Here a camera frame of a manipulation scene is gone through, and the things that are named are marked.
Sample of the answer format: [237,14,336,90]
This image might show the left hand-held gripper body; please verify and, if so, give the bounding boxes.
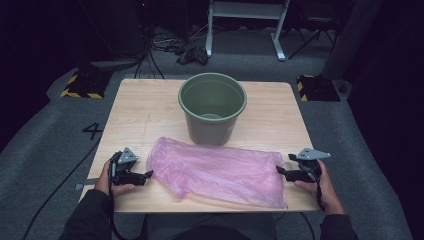
[108,147,140,187]

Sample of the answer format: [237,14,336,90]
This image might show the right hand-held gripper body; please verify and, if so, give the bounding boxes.
[288,148,332,183]

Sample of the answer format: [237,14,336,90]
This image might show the pink plastic bag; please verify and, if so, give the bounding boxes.
[145,136,288,210]

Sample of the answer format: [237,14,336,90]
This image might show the green plastic bucket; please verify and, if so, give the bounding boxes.
[177,72,248,147]

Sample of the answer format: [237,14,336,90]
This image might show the person's left hand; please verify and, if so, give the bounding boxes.
[94,159,136,198]

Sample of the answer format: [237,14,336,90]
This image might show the person's right hand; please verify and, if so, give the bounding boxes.
[294,159,346,216]

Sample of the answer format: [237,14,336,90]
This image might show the grey tape strip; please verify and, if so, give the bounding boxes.
[74,177,100,192]

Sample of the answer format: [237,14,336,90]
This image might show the black yellow striped base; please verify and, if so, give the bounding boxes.
[296,74,342,103]
[59,69,113,100]

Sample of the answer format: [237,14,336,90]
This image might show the dark cloth heap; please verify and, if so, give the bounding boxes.
[175,45,210,66]

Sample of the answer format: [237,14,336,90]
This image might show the grey curtain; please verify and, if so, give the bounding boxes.
[320,0,385,81]

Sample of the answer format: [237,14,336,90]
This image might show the black folding stand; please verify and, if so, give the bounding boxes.
[287,11,338,61]

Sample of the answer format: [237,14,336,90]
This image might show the white desk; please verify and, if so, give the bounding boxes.
[204,0,291,63]

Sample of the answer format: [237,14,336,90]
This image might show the right hand-held gripper cable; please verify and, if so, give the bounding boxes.
[314,173,326,213]

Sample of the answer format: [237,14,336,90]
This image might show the hand-held gripper cable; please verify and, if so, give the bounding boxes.
[108,159,134,240]
[314,173,326,213]

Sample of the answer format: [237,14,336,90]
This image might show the left hand-held gripper cable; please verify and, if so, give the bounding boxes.
[108,159,134,240]

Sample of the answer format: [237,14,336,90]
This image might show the thin black cable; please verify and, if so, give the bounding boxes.
[299,212,317,240]

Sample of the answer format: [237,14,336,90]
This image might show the black floor cable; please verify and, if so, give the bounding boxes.
[21,137,102,240]

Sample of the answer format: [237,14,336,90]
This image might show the bundle of black cables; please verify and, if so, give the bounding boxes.
[132,19,189,80]

